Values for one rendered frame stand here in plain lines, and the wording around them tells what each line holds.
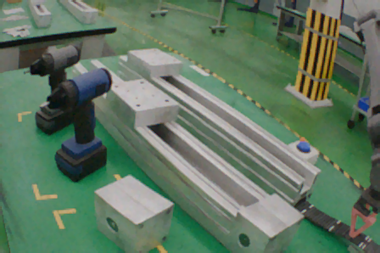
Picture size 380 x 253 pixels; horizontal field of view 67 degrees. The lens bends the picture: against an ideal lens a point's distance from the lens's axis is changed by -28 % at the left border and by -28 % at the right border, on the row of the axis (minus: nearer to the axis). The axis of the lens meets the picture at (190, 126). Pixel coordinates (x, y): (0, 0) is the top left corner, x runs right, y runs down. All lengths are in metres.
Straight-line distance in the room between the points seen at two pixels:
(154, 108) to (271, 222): 0.38
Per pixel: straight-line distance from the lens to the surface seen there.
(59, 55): 0.90
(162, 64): 1.11
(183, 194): 0.74
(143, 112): 0.82
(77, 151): 0.76
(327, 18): 3.80
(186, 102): 0.99
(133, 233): 0.57
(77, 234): 0.65
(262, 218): 0.61
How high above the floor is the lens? 1.25
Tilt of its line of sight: 26 degrees down
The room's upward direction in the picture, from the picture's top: 10 degrees clockwise
